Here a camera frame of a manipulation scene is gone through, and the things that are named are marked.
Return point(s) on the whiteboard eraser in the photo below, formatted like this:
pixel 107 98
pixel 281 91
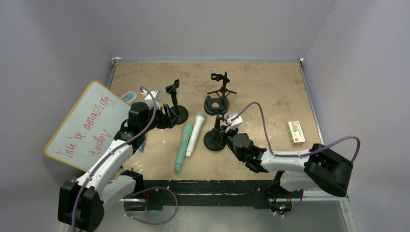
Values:
pixel 129 97

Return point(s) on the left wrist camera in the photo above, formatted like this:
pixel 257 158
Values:
pixel 152 98

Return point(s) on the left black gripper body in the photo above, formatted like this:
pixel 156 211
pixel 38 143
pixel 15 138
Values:
pixel 158 121

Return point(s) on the white microphone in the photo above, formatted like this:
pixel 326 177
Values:
pixel 199 120

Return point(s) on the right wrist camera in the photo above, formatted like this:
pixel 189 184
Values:
pixel 233 121

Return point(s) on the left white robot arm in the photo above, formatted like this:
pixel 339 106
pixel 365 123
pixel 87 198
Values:
pixel 83 203

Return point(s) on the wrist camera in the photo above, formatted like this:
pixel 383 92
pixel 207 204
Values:
pixel 233 121
pixel 152 98

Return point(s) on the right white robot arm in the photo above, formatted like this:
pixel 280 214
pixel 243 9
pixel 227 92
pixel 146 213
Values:
pixel 318 167

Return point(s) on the green microphone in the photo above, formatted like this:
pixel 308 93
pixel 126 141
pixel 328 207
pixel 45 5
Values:
pixel 186 133

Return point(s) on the small white green box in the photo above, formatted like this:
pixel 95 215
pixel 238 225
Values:
pixel 295 133

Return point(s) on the black round-base stand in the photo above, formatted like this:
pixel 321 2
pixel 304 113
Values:
pixel 179 110
pixel 213 139

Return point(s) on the blue microphone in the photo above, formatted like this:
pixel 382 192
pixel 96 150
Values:
pixel 141 147

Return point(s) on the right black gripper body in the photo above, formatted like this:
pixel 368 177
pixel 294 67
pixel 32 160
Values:
pixel 226 136

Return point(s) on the yellow-framed whiteboard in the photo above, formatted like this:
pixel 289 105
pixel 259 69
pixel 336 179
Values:
pixel 88 130

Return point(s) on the black tripod mic stand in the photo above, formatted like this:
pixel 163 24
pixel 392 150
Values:
pixel 223 91

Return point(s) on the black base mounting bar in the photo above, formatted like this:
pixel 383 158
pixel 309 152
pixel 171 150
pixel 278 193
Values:
pixel 258 194

